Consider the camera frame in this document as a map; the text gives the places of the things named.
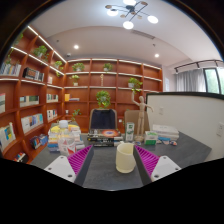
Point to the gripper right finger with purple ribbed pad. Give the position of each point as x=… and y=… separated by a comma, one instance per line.
x=152, y=167

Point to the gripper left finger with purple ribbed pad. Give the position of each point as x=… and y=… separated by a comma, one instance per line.
x=74, y=167

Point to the clear plastic water bottle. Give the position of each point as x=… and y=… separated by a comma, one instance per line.
x=66, y=139

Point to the cream plastic cup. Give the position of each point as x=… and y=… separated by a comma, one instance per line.
x=125, y=161

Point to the small green white box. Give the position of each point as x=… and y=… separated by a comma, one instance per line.
x=150, y=138

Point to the stack of dark books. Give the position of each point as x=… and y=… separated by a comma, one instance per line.
x=104, y=137

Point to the stack of colourful books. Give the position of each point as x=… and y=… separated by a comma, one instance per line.
x=53, y=137

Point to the green white carton box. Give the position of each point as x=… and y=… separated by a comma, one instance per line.
x=129, y=131

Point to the brown cardboard box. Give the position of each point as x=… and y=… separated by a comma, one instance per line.
x=132, y=116

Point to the dark office chair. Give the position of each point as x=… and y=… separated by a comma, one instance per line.
x=103, y=119

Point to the wooden artist mannequin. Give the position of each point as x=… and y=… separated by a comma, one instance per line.
x=141, y=117

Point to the white partition panel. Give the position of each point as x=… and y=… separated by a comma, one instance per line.
x=197, y=114

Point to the large potted green plant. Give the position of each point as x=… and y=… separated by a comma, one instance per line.
x=103, y=98

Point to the grey window curtain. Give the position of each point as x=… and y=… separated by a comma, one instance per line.
x=190, y=81

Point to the ceiling chandelier with round lamps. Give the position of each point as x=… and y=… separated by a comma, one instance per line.
x=130, y=9

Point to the wooden bookshelf wall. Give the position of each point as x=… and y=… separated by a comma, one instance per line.
x=38, y=88

